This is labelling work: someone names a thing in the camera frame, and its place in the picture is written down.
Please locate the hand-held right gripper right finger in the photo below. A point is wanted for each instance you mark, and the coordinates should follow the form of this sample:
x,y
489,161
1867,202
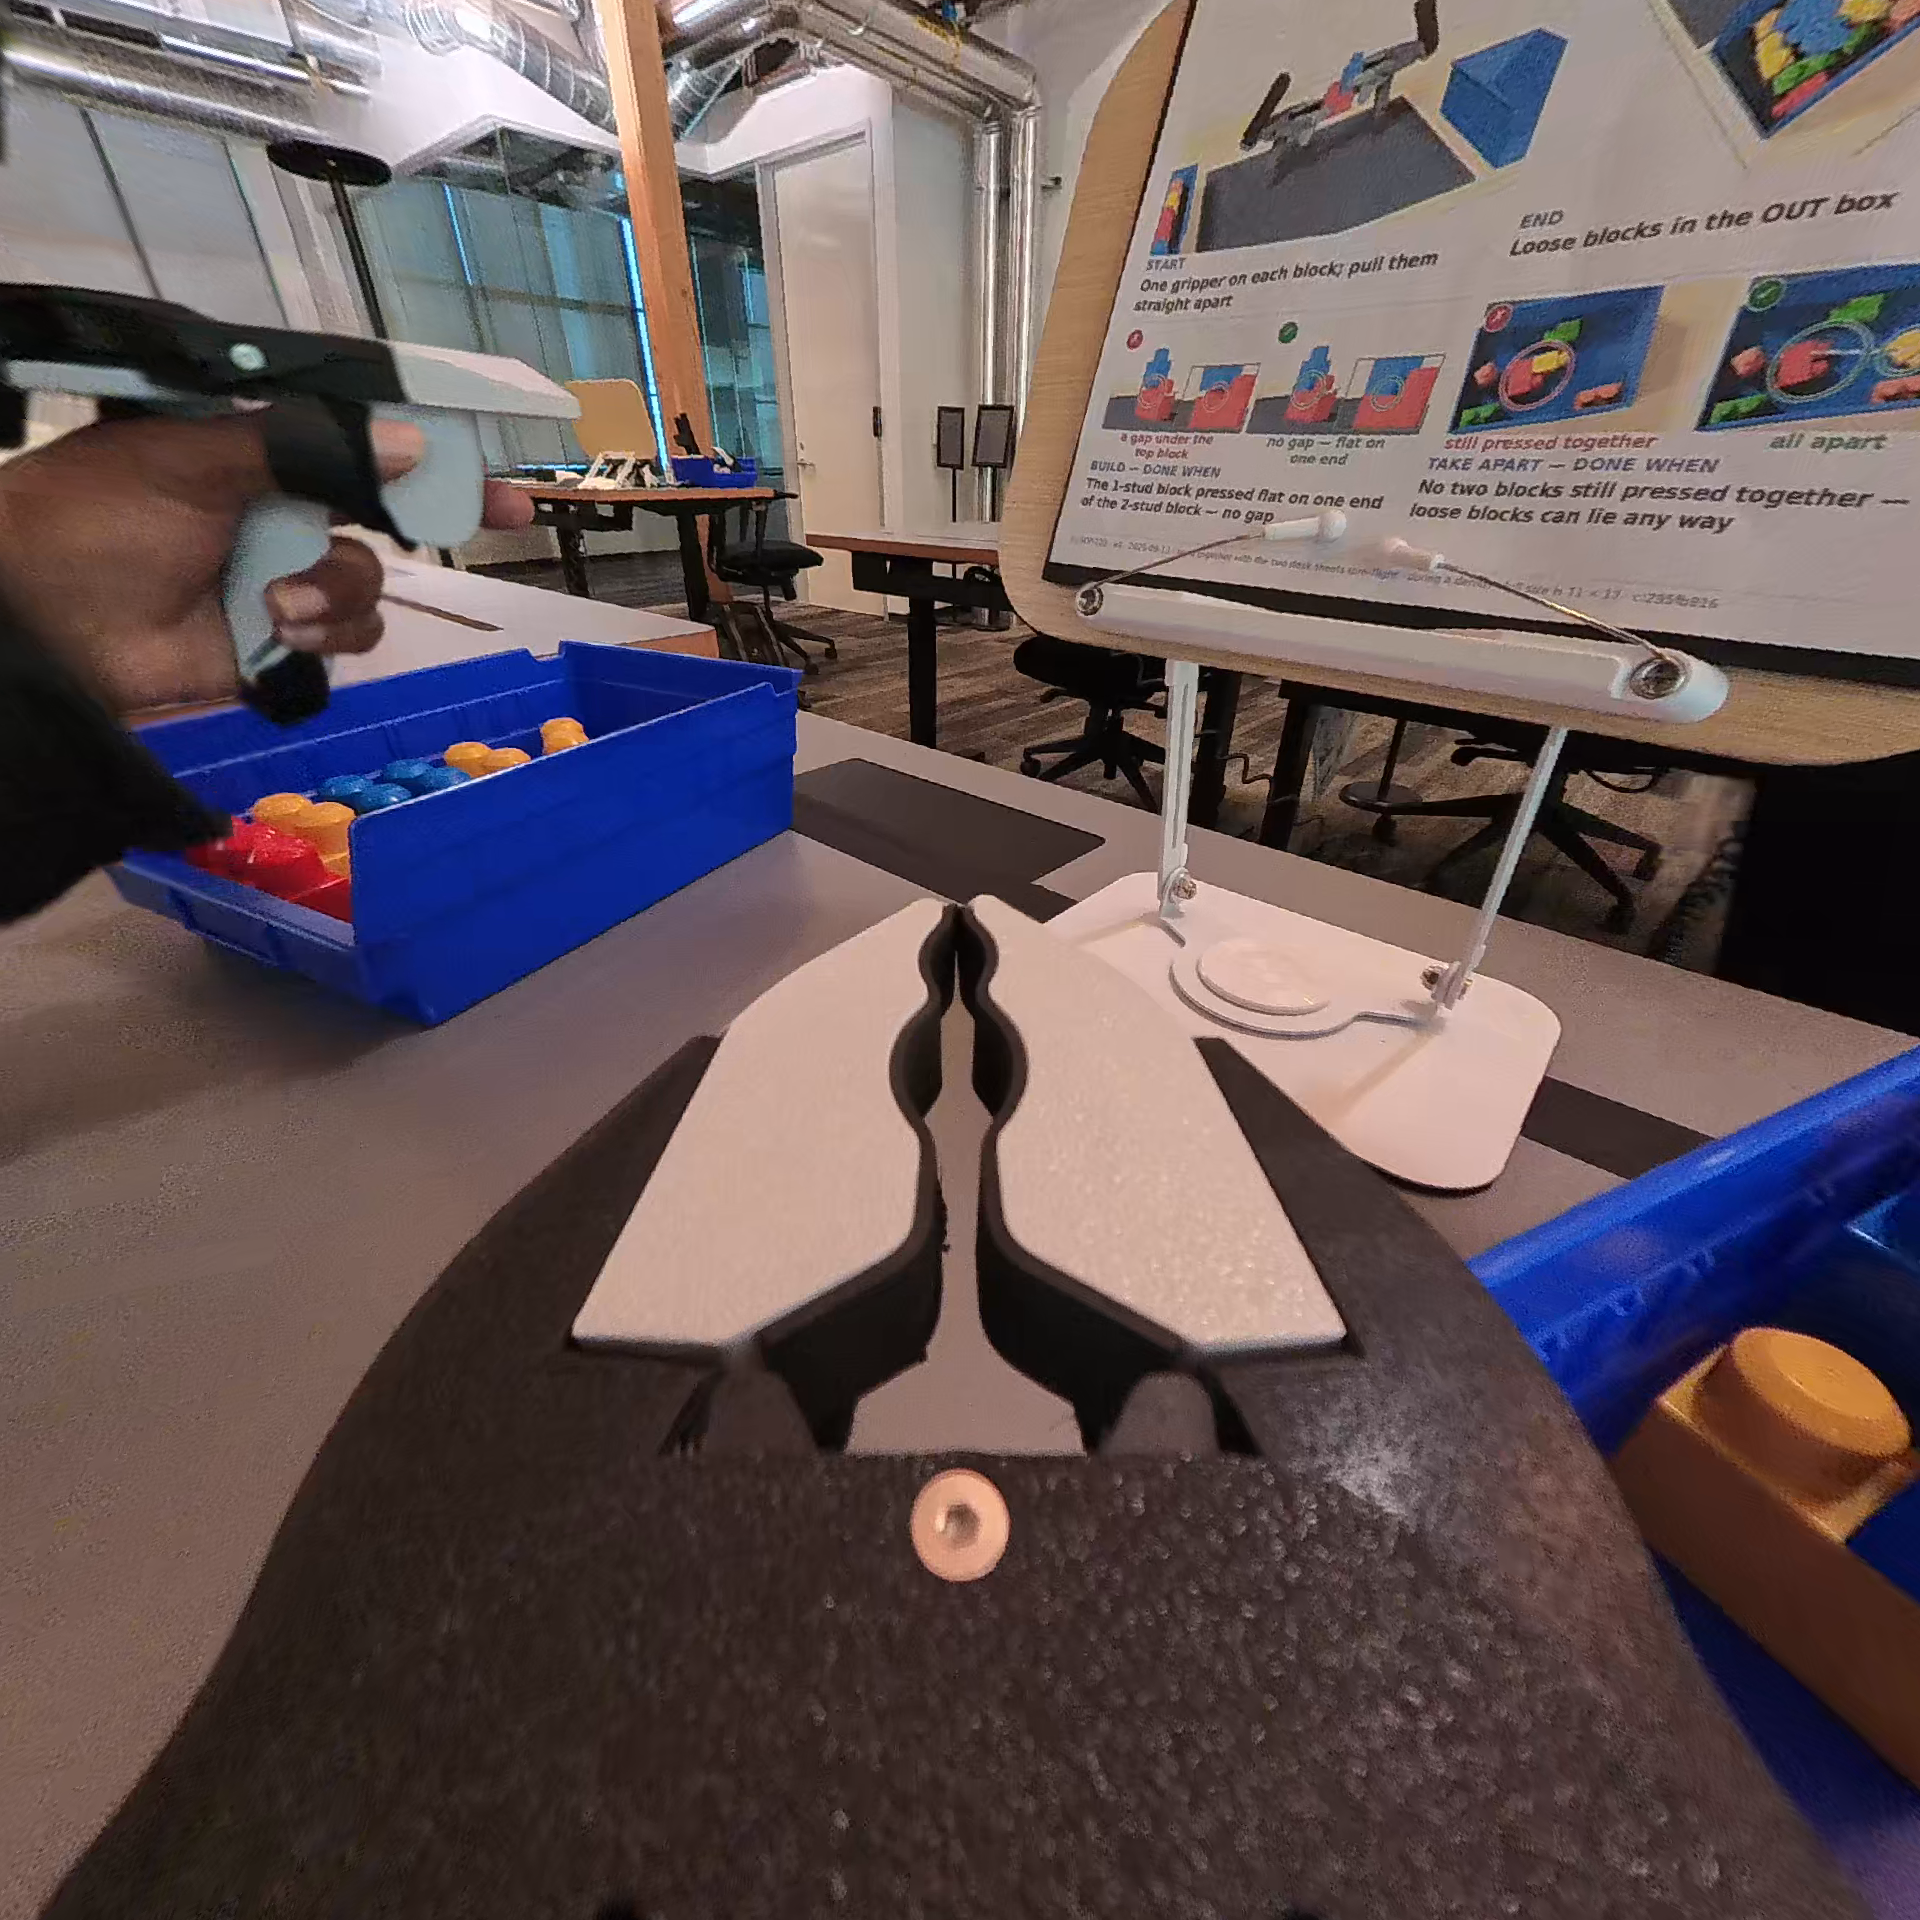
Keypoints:
x,y
1155,1184

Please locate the silver ventilation duct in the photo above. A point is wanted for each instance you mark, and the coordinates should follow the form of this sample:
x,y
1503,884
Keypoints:
x,y
751,44

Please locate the red mega block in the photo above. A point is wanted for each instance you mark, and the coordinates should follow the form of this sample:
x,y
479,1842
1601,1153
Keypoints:
x,y
270,868

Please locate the printed instruction sheet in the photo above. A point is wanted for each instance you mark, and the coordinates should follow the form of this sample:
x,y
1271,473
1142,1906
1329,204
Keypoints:
x,y
1500,376

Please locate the blue plastic bin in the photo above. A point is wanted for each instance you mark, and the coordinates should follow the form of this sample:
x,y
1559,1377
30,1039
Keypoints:
x,y
716,473
1622,1260
599,856

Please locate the framed sign on stand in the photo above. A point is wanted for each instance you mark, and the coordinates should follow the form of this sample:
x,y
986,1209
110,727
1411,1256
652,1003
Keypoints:
x,y
952,437
992,435

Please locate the grey top table wooden edge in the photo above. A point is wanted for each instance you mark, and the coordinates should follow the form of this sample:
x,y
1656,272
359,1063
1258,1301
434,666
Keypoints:
x,y
569,616

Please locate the pile of blue mega blocks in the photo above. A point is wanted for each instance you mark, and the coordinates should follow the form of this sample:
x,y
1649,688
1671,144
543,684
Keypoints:
x,y
390,781

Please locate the person's left hand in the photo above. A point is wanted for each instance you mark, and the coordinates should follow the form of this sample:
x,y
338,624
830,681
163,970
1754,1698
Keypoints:
x,y
120,555

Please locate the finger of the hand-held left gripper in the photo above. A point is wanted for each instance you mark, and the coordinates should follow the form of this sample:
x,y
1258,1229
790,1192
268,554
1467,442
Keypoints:
x,y
480,386

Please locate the yellow two-stud mega block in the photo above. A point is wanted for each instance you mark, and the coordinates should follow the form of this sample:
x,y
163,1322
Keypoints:
x,y
1740,1499

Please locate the person's left forearm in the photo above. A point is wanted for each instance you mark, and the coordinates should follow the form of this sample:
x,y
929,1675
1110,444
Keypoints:
x,y
60,779

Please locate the wooden top office desk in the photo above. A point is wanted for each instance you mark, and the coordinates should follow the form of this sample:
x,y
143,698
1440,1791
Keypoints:
x,y
902,543
644,493

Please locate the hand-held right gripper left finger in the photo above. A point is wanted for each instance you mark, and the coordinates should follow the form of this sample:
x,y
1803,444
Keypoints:
x,y
763,1184

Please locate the white door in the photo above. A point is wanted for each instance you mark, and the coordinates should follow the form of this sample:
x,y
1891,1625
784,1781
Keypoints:
x,y
825,330

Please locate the pile of yellow mega blocks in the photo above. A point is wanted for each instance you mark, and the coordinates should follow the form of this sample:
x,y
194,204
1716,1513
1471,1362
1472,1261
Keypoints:
x,y
495,757

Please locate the black floor lamp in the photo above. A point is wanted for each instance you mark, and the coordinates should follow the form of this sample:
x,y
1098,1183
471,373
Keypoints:
x,y
338,195

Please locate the black office chair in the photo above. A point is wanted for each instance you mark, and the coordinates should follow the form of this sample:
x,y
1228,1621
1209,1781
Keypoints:
x,y
1530,795
1102,690
763,562

